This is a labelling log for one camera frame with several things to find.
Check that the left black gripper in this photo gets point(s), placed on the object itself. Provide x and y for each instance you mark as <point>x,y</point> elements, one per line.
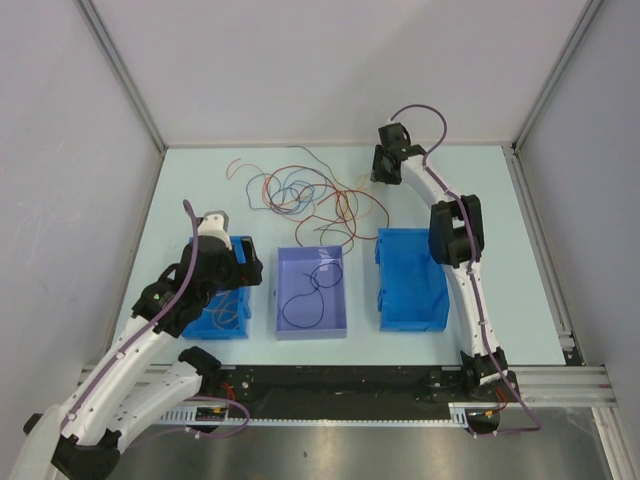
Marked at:
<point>247,273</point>

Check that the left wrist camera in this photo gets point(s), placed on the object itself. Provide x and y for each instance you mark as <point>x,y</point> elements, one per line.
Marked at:
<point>215,224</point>

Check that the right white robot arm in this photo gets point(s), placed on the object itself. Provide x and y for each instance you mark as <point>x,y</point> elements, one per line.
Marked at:
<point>456,242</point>

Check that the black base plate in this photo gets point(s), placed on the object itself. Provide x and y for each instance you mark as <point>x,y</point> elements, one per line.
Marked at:
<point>351,393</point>

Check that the left blue bin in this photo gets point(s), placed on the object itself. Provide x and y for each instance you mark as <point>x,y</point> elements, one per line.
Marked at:
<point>222,316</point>

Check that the right blue bin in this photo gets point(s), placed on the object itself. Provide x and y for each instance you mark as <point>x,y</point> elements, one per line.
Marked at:
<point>413,294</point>

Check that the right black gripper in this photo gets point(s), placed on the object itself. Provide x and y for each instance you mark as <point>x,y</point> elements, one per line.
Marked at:
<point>377,174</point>

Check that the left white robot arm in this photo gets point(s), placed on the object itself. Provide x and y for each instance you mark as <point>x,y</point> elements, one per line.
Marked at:
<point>85,437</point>

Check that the blue bin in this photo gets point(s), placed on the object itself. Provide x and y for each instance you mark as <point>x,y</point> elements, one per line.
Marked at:
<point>413,294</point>
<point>222,316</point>

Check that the slotted cable duct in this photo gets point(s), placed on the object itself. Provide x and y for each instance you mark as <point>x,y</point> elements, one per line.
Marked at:
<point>455,416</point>

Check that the middle purple tray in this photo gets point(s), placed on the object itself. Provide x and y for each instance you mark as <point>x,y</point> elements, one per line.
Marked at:
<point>310,293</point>

